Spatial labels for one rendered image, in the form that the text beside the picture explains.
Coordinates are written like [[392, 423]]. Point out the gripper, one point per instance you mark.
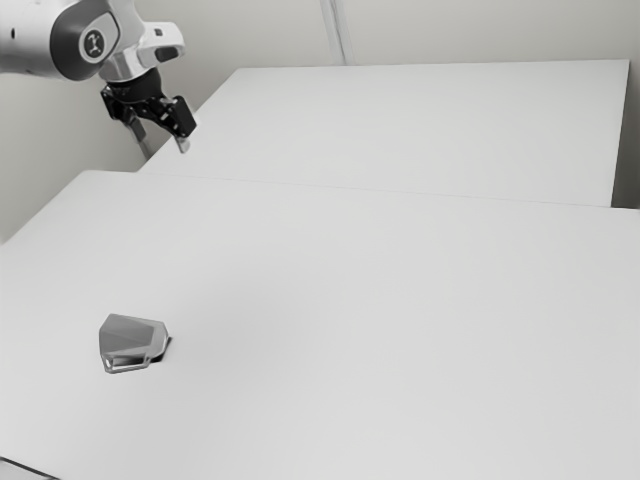
[[134, 95]]

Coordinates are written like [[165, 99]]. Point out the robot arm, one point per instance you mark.
[[75, 35]]

